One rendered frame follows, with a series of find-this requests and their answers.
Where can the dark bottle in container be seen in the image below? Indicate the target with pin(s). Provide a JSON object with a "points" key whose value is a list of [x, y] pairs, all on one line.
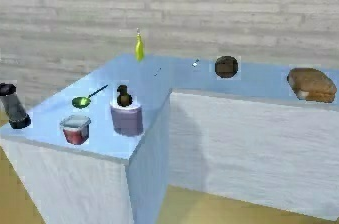
{"points": [[123, 97]]}

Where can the black grey pepper mill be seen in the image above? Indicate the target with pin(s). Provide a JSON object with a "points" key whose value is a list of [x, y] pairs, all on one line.
{"points": [[12, 107]]}

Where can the yellow green bottle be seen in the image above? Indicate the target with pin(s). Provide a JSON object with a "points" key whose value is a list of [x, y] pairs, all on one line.
{"points": [[139, 48]]}

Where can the red jar with grey lid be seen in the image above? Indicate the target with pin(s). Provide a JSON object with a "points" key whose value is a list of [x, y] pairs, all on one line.
{"points": [[75, 130]]}

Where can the purple cylindrical container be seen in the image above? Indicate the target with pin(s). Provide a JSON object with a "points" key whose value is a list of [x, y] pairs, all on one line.
{"points": [[126, 119]]}

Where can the brown bread loaf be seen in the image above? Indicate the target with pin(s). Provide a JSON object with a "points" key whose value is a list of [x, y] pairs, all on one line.
{"points": [[312, 85]]}

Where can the small dark thin utensil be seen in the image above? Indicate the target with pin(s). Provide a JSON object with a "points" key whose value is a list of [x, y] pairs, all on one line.
{"points": [[157, 71]]}

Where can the dark brown round potato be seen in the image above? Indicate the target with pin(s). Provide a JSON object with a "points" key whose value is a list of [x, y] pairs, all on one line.
{"points": [[226, 67]]}

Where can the white kitchen counter blue top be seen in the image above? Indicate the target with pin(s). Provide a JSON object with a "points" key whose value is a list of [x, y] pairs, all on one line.
{"points": [[230, 140]]}

